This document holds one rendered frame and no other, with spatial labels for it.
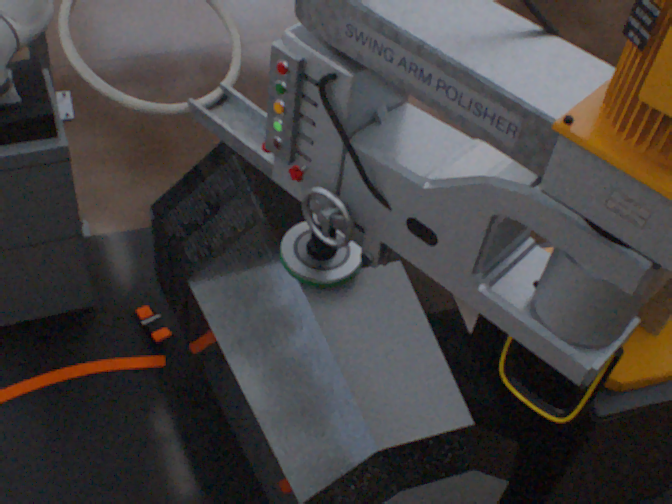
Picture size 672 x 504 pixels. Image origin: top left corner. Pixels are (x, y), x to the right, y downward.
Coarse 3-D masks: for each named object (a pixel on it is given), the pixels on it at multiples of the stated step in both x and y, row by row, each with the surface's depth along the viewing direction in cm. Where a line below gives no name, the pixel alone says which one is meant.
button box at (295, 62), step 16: (272, 48) 173; (288, 48) 172; (272, 64) 176; (288, 64) 172; (272, 80) 178; (288, 80) 175; (272, 96) 181; (288, 96) 178; (272, 112) 184; (288, 112) 180; (272, 128) 187; (288, 128) 183; (288, 144) 186; (288, 160) 189
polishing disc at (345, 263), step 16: (304, 224) 227; (288, 240) 222; (304, 240) 223; (288, 256) 219; (304, 256) 219; (336, 256) 221; (352, 256) 221; (304, 272) 216; (320, 272) 216; (336, 272) 217; (352, 272) 218
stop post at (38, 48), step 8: (40, 40) 355; (32, 48) 357; (40, 48) 358; (32, 56) 360; (40, 56) 361; (48, 56) 362; (48, 64) 365; (56, 96) 391; (64, 96) 392; (64, 104) 388; (64, 112) 384; (72, 112) 385; (64, 120) 382
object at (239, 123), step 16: (224, 96) 226; (240, 96) 222; (192, 112) 220; (208, 112) 216; (224, 112) 223; (240, 112) 224; (256, 112) 220; (208, 128) 218; (224, 128) 213; (240, 128) 220; (256, 128) 221; (240, 144) 212; (256, 144) 217; (256, 160) 211; (272, 160) 207; (336, 224) 201; (352, 240) 200; (368, 256) 193; (384, 256) 194
